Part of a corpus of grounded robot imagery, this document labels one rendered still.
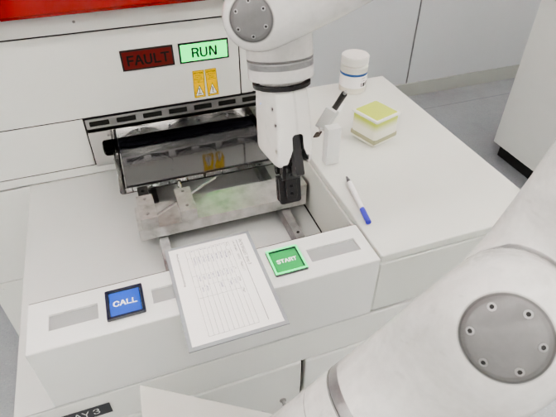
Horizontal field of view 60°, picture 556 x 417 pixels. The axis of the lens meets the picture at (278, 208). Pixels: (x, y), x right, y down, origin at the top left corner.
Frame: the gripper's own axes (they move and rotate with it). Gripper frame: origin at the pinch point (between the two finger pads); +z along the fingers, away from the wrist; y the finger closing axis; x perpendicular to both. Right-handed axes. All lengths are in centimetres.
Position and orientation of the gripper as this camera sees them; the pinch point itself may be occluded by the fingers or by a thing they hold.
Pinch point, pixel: (288, 188)
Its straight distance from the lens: 68.9
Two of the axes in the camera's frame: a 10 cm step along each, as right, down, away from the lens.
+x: 9.4, -2.1, 2.5
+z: 0.7, 8.8, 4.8
